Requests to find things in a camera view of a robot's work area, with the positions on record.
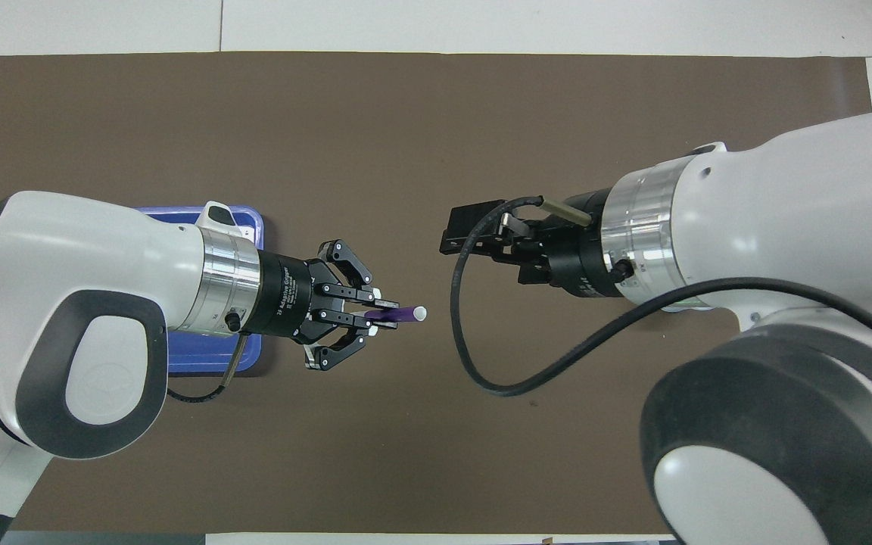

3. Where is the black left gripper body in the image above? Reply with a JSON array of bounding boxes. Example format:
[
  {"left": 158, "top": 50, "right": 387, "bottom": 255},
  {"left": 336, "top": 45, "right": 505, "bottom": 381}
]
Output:
[{"left": 249, "top": 252, "right": 332, "bottom": 343}]

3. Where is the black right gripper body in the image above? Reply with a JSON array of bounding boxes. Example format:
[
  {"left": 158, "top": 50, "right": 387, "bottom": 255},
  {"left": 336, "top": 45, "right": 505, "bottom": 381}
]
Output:
[{"left": 515, "top": 187, "right": 624, "bottom": 301}]

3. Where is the brown table mat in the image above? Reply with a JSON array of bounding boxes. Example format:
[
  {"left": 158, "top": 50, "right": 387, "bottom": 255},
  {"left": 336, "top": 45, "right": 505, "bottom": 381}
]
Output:
[{"left": 0, "top": 51, "right": 872, "bottom": 534}]

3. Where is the blue plastic tray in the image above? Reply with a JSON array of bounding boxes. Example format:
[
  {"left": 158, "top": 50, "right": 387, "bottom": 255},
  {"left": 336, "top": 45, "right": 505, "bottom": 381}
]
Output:
[{"left": 137, "top": 206, "right": 264, "bottom": 377}]

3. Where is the purple pen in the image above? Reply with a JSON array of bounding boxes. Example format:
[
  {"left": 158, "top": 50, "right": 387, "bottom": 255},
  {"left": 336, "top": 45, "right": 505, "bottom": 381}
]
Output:
[{"left": 364, "top": 305, "right": 428, "bottom": 322}]

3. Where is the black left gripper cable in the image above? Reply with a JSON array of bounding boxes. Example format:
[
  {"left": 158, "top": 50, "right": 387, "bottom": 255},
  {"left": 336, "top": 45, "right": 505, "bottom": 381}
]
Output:
[{"left": 167, "top": 333, "right": 249, "bottom": 403}]

